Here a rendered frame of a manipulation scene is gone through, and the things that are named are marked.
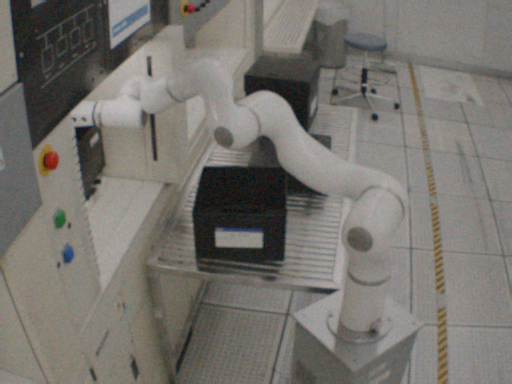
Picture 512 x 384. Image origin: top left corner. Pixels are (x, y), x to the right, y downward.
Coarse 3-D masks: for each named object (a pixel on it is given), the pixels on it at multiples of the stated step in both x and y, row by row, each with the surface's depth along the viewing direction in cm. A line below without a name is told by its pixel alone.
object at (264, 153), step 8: (264, 136) 226; (312, 136) 227; (320, 136) 227; (328, 136) 227; (256, 144) 221; (264, 144) 221; (272, 144) 221; (328, 144) 221; (256, 152) 216; (264, 152) 216; (272, 152) 215; (256, 160) 211; (264, 160) 211; (272, 160) 211; (288, 176) 207; (288, 184) 209; (296, 184) 209; (304, 184) 208; (288, 192) 211; (296, 192) 210; (304, 192) 210; (312, 192) 209
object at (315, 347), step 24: (312, 312) 159; (408, 312) 157; (312, 336) 152; (336, 336) 151; (384, 336) 150; (408, 336) 150; (312, 360) 158; (336, 360) 147; (360, 360) 142; (384, 360) 150; (408, 360) 161
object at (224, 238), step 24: (216, 168) 193; (240, 168) 193; (264, 168) 193; (216, 192) 198; (240, 192) 198; (264, 192) 198; (192, 216) 171; (216, 216) 171; (240, 216) 170; (264, 216) 170; (216, 240) 175; (240, 240) 175; (264, 240) 174
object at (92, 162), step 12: (84, 132) 186; (96, 132) 181; (84, 144) 173; (96, 144) 182; (84, 156) 174; (96, 156) 183; (84, 168) 175; (96, 168) 184; (84, 180) 176; (96, 180) 189; (84, 192) 176
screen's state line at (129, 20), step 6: (144, 6) 154; (138, 12) 150; (144, 12) 155; (126, 18) 143; (132, 18) 147; (138, 18) 151; (120, 24) 140; (126, 24) 143; (114, 30) 137; (120, 30) 140; (114, 36) 137
